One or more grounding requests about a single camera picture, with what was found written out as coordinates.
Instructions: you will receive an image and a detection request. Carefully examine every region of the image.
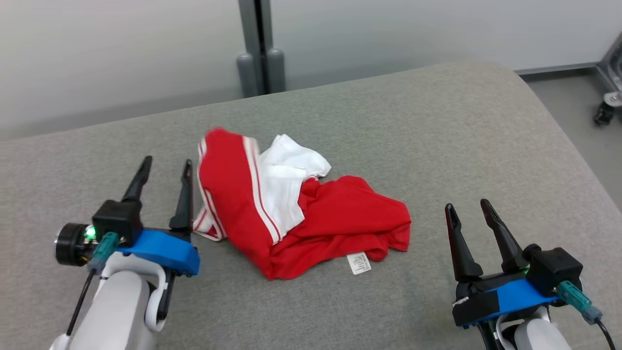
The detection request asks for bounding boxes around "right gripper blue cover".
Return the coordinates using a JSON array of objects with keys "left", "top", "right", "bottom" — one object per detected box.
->
[{"left": 445, "top": 198, "right": 559, "bottom": 329}]

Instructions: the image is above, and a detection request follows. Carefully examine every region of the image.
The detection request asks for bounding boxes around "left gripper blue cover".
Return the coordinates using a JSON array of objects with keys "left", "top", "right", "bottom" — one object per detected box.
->
[{"left": 55, "top": 156, "right": 201, "bottom": 278}]

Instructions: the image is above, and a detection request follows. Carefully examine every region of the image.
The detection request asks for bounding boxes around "red basketball jersey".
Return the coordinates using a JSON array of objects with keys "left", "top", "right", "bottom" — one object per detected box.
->
[{"left": 192, "top": 127, "right": 412, "bottom": 281}]

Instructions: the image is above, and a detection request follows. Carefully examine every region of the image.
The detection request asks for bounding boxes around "black caster wheel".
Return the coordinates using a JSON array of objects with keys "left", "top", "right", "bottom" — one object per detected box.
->
[{"left": 594, "top": 91, "right": 622, "bottom": 127}]

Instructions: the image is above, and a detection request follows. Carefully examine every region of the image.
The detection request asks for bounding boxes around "left camera cable teal plug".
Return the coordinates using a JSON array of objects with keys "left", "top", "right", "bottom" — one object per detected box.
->
[{"left": 66, "top": 232, "right": 120, "bottom": 336}]

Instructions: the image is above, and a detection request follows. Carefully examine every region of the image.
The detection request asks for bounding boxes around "camera cable teal plug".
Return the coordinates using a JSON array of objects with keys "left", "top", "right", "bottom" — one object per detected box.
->
[
  {"left": 556, "top": 281, "right": 619, "bottom": 350},
  {"left": 66, "top": 232, "right": 120, "bottom": 336}
]

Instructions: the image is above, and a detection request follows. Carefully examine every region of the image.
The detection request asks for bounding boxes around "right camera cable teal plug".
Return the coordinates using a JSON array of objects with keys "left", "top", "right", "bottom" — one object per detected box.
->
[{"left": 556, "top": 281, "right": 619, "bottom": 350}]

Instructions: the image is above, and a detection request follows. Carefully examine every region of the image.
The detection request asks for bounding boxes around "grey partition post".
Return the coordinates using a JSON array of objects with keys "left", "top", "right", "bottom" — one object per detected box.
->
[{"left": 237, "top": 0, "right": 286, "bottom": 98}]

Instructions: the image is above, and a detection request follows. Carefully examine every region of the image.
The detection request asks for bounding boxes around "grey floor rail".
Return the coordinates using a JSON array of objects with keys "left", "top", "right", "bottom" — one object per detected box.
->
[{"left": 515, "top": 62, "right": 601, "bottom": 76}]

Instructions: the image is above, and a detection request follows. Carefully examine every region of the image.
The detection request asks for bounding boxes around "grey metal cart frame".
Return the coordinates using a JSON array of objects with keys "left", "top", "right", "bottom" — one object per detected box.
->
[{"left": 597, "top": 34, "right": 622, "bottom": 93}]

